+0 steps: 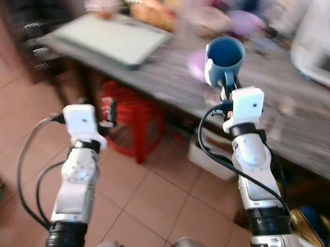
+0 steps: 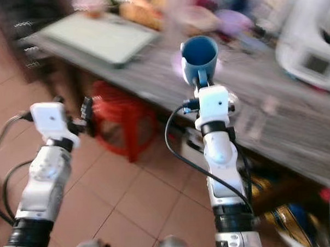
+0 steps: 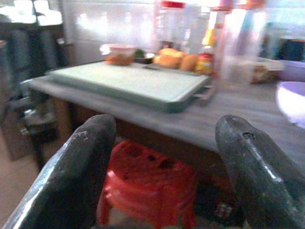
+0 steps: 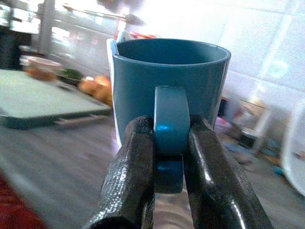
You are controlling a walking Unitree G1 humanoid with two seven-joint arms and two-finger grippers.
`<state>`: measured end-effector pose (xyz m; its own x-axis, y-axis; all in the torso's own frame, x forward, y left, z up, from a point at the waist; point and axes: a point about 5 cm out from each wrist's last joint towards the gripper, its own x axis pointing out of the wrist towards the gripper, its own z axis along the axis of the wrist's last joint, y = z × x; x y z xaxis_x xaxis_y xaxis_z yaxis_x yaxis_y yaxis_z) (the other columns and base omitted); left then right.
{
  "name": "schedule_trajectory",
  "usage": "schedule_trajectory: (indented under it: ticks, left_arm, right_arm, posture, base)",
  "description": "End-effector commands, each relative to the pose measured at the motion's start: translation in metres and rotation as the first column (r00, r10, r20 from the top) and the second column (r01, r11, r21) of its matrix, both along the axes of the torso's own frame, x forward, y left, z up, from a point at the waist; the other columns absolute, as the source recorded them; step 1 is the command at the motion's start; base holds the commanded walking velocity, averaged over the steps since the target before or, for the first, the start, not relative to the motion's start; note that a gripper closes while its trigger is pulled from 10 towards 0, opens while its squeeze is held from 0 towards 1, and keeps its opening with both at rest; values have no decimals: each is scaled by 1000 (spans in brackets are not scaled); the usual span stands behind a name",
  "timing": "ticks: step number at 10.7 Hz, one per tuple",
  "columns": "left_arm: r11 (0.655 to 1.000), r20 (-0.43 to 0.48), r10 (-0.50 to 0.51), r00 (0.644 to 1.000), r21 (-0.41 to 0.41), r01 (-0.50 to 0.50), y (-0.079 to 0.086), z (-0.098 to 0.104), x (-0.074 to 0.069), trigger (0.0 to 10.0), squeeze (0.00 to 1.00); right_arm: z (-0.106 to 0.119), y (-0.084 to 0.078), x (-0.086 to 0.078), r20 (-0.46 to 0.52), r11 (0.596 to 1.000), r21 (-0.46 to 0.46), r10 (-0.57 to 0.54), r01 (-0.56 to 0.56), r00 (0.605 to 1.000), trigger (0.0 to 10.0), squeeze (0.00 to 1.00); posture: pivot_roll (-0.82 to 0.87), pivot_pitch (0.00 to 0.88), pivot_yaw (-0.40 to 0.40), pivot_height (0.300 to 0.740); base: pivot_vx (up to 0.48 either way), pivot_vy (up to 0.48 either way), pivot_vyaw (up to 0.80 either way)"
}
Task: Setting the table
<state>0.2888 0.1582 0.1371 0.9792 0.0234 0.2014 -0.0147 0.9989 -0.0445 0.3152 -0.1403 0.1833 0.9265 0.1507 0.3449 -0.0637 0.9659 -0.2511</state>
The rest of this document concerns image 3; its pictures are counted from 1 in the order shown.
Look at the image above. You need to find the white lilac plastic bowl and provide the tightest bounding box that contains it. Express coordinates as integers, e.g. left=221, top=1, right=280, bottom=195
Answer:
left=275, top=81, right=305, bottom=129

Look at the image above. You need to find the yellow red label sauce bottle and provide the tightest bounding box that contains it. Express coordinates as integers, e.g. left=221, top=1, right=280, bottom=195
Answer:
left=194, top=28, right=216, bottom=76

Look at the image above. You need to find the red plastic stool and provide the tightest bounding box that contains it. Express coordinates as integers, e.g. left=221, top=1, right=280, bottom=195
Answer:
left=96, top=139, right=200, bottom=229

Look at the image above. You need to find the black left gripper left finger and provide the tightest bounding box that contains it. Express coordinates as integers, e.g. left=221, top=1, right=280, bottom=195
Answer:
left=1, top=114, right=117, bottom=229

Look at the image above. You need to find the orange fruit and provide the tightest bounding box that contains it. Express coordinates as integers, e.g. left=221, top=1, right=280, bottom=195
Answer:
left=154, top=47, right=186, bottom=69
left=180, top=54, right=199, bottom=72

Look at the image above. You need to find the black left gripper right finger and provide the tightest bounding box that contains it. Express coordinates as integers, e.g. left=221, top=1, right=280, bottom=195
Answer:
left=215, top=114, right=305, bottom=229

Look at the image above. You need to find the pale green cutting board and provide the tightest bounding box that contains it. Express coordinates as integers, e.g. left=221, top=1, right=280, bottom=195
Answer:
left=45, top=61, right=213, bottom=114

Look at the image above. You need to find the wooden table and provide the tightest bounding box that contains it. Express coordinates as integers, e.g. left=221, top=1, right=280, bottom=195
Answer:
left=20, top=59, right=305, bottom=191

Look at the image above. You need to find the small dark bowl with greens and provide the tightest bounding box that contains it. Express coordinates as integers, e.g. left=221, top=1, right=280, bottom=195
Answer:
left=133, top=48, right=155, bottom=64

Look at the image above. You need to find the tall clear plastic container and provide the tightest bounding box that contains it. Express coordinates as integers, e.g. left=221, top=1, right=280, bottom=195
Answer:
left=215, top=4, right=267, bottom=82

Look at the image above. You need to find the clear food tub red lid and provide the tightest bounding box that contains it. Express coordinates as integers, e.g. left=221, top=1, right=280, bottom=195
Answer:
left=104, top=44, right=136, bottom=66

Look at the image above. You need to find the clear jar red lid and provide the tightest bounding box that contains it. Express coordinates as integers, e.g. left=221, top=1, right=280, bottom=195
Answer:
left=154, top=0, right=189, bottom=54

